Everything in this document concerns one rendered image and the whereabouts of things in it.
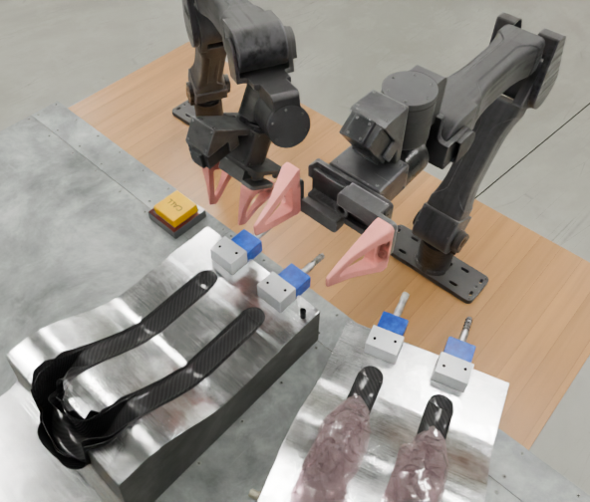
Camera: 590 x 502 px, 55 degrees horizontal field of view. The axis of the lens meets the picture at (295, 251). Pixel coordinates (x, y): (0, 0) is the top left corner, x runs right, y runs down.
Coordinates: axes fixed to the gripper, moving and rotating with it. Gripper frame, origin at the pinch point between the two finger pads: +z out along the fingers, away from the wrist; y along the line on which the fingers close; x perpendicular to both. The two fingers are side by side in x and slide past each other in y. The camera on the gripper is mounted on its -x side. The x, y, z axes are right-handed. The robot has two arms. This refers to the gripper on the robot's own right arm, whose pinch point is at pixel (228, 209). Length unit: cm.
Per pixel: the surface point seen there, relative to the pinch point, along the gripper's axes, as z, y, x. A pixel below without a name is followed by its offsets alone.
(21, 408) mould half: 32.0, -4.8, -25.9
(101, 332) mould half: 20.9, -3.7, -15.6
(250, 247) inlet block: 7.8, 1.2, 7.4
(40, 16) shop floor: 42, -254, 125
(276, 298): 9.3, 12.0, 2.4
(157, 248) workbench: 19.9, -18.1, 6.9
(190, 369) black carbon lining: 20.4, 9.5, -9.4
